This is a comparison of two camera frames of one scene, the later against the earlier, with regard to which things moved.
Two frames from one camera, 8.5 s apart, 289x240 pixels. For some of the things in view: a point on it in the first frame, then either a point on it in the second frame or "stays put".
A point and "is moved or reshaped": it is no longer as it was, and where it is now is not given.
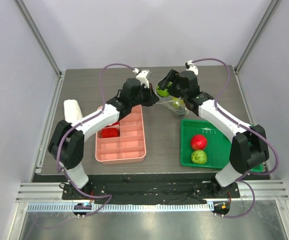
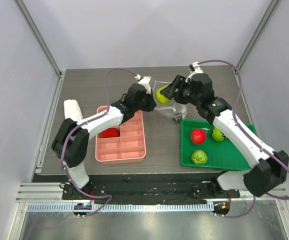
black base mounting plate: [150, 189] stays put
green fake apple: [198, 156] stays put
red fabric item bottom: [109, 132] stays put
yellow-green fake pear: [178, 103] -> [160, 98]
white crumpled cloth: [72, 111] stays put
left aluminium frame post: [22, 6] stays put
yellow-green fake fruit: [164, 93] is moved or reshaped
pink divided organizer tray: [130, 145] stays put
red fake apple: [199, 142] is moved or reshaped
